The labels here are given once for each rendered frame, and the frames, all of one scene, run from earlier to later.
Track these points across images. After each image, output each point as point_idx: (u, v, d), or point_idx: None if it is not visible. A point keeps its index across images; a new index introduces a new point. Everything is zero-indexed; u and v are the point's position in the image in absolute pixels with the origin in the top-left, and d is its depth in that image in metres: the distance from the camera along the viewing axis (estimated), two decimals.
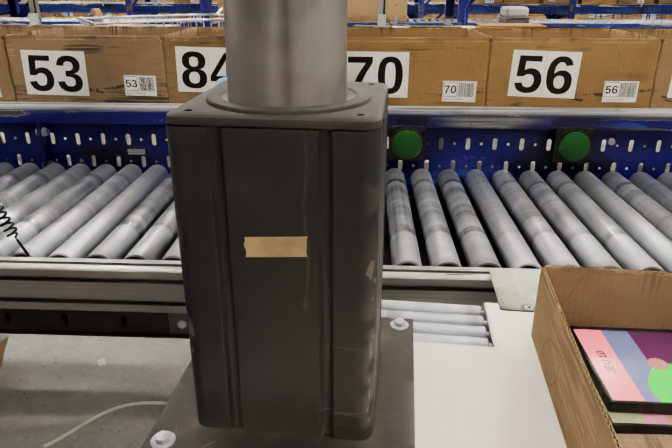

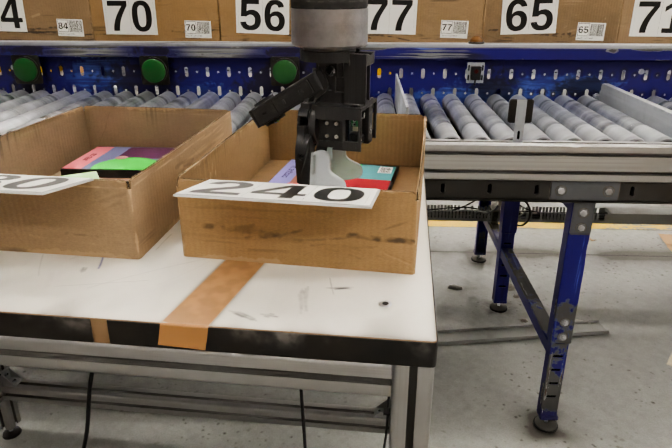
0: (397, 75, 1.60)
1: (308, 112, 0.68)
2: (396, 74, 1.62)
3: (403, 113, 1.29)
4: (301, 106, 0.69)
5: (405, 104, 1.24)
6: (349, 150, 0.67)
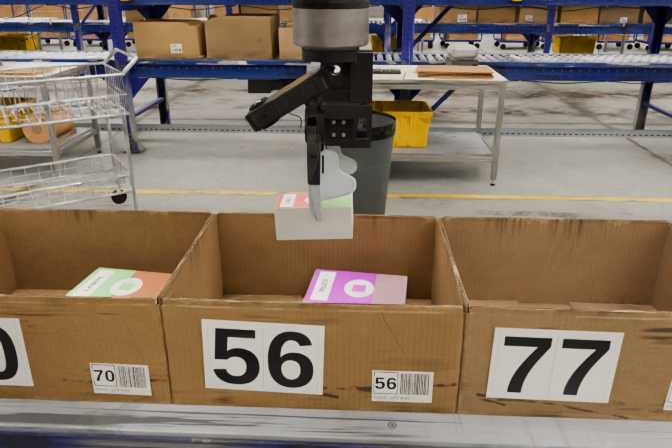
0: None
1: (316, 112, 0.68)
2: None
3: None
4: (306, 107, 0.68)
5: None
6: (359, 147, 0.69)
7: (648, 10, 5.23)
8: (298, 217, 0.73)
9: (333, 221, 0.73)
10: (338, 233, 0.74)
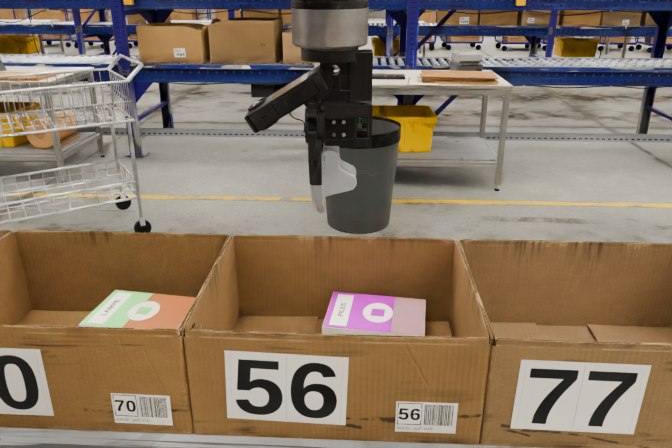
0: None
1: (316, 112, 0.68)
2: None
3: None
4: (306, 107, 0.68)
5: None
6: (360, 147, 0.69)
7: (652, 14, 5.23)
8: None
9: None
10: None
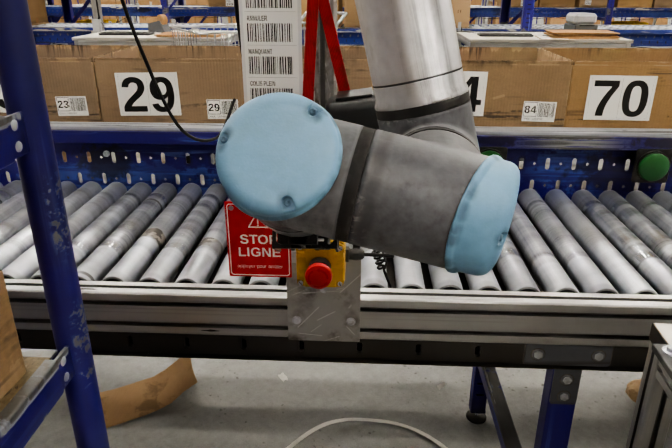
0: None
1: None
2: None
3: None
4: None
5: None
6: (278, 239, 0.66)
7: None
8: None
9: None
10: None
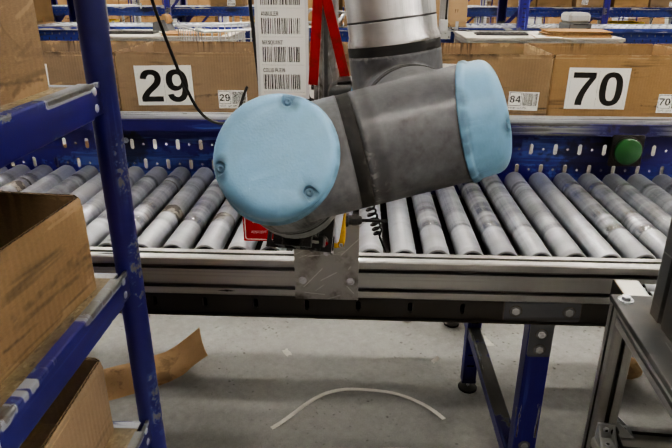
0: None
1: None
2: None
3: None
4: None
5: None
6: (274, 237, 0.66)
7: None
8: None
9: None
10: None
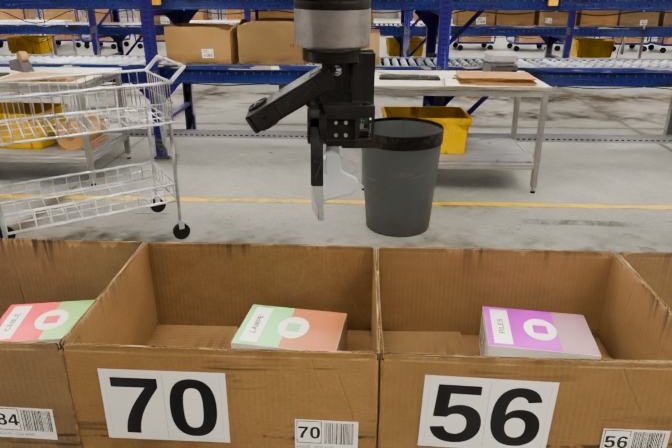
0: None
1: (318, 113, 0.67)
2: None
3: None
4: (308, 108, 0.68)
5: None
6: (362, 147, 0.69)
7: None
8: None
9: None
10: None
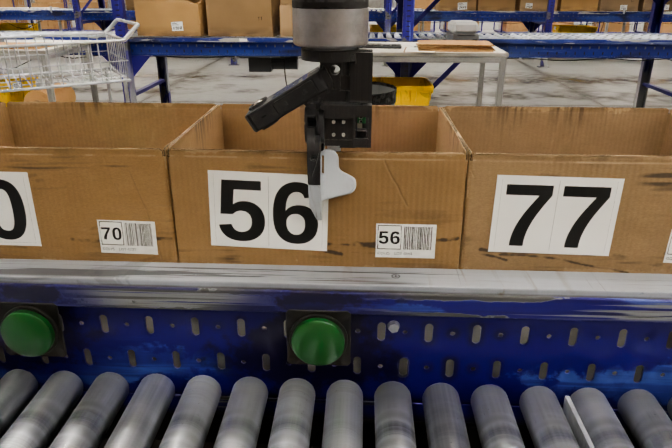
0: (579, 418, 0.70)
1: (316, 112, 0.68)
2: (572, 406, 0.72)
3: None
4: (306, 107, 0.68)
5: None
6: (359, 147, 0.69)
7: None
8: None
9: None
10: None
